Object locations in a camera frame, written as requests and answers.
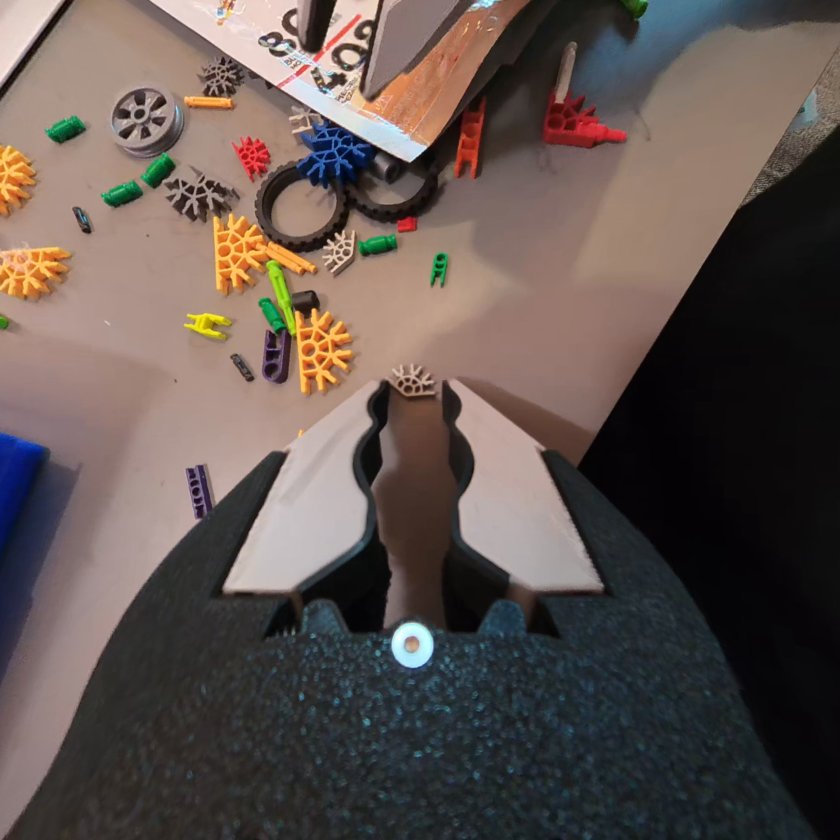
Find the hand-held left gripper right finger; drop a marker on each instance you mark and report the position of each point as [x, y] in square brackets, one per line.
[525, 518]

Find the red fan connector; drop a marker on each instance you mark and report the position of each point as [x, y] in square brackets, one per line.
[251, 157]

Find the large yellow connector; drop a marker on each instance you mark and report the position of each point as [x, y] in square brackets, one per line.
[321, 348]
[237, 253]

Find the small red piece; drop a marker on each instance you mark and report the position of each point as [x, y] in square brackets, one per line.
[407, 224]

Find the orange-yellow rod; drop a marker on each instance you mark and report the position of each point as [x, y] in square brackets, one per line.
[292, 257]

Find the black rubber tire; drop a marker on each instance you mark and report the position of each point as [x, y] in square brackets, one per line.
[266, 213]
[394, 211]

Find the orange short rod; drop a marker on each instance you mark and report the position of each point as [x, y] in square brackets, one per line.
[208, 102]

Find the black spacer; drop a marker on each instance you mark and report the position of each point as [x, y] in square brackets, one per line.
[305, 302]

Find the red corner connector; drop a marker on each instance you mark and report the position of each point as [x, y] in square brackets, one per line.
[571, 121]

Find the tan fan connector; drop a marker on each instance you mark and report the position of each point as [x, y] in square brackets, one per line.
[412, 382]

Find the white short rod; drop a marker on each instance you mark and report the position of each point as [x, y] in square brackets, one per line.
[565, 72]

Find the dark grey snowflake connector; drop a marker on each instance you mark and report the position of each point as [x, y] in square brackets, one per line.
[222, 75]
[200, 193]

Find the purple link with holes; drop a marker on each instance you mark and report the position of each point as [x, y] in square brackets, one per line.
[275, 354]

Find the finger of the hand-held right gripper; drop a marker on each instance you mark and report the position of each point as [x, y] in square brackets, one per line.
[316, 23]
[407, 33]

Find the small black rod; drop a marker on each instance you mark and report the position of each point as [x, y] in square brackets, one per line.
[82, 220]
[241, 367]

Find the blue plastic bin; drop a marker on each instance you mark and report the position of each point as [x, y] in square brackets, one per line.
[19, 485]

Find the grey wheel hub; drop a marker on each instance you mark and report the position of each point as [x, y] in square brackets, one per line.
[145, 120]

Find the lime green rod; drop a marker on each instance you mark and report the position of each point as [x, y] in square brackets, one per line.
[279, 279]

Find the orange ladder connector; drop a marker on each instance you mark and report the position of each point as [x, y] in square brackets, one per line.
[471, 138]

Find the blue snowflake connector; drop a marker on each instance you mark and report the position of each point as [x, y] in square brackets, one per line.
[334, 154]

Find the red clip rod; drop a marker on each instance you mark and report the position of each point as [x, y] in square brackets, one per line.
[610, 136]

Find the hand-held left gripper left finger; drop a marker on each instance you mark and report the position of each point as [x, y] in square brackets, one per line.
[308, 518]

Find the purple ladder connector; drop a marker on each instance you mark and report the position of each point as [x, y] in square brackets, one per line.
[199, 491]

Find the yellow half-round connector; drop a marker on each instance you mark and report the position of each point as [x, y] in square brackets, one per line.
[13, 177]
[29, 269]

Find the person's dark clothing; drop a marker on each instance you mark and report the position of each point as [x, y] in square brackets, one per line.
[754, 459]

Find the green ridged rod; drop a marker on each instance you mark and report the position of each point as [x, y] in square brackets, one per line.
[635, 5]

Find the dark green short rod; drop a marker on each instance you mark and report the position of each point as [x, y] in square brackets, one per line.
[121, 193]
[65, 129]
[157, 169]
[270, 313]
[377, 245]

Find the green clip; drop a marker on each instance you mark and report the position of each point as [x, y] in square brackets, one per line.
[438, 269]

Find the yellow-green clip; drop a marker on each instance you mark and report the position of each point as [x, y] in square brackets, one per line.
[208, 323]

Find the grey spacer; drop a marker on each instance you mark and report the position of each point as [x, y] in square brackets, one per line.
[388, 169]

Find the printed toy packaging bag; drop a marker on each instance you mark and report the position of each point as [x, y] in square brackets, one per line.
[433, 111]

